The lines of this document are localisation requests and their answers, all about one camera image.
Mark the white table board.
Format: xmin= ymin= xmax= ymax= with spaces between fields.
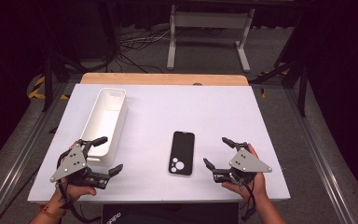
xmin=27 ymin=83 xmax=292 ymax=204

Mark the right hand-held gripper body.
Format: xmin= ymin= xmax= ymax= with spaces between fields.
xmin=212 ymin=141 xmax=273 ymax=189

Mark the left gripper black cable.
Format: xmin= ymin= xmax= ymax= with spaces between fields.
xmin=55 ymin=181 xmax=103 ymax=224

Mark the black phone case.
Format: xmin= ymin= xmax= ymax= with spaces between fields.
xmin=168 ymin=131 xmax=196 ymax=177

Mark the black tripod stand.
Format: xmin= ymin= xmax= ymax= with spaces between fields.
xmin=249 ymin=0 xmax=313 ymax=119
xmin=40 ymin=0 xmax=90 ymax=114

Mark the white metal stand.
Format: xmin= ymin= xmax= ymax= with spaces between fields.
xmin=166 ymin=4 xmax=256 ymax=74

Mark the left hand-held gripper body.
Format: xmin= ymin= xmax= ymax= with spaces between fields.
xmin=49 ymin=138 xmax=111 ymax=190

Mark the person's left hand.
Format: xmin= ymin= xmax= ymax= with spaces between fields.
xmin=53 ymin=140 xmax=98 ymax=203

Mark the white plastic storage box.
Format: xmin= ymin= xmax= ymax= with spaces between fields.
xmin=79 ymin=87 xmax=129 ymax=167

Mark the yellow black floor tape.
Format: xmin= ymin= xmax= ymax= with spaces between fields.
xmin=27 ymin=76 xmax=71 ymax=101

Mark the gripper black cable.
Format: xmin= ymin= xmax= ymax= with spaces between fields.
xmin=240 ymin=179 xmax=258 ymax=222
xmin=55 ymin=181 xmax=103 ymax=224

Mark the red string bracelet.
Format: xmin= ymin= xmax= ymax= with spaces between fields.
xmin=38 ymin=203 xmax=67 ymax=219

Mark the person's dark clothing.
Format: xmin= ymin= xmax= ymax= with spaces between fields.
xmin=101 ymin=202 xmax=241 ymax=224

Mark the wooden table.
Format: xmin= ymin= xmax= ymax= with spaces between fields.
xmin=79 ymin=72 xmax=250 ymax=87

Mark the person's right hand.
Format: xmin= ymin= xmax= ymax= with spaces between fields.
xmin=221 ymin=143 xmax=269 ymax=203

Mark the bundle of floor cables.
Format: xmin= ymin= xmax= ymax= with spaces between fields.
xmin=104 ymin=25 xmax=231 ymax=75

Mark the aluminium floor rail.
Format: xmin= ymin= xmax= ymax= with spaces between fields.
xmin=282 ymin=87 xmax=357 ymax=224
xmin=0 ymin=81 xmax=73 ymax=224

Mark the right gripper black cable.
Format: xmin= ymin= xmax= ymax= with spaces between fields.
xmin=240 ymin=179 xmax=258 ymax=222

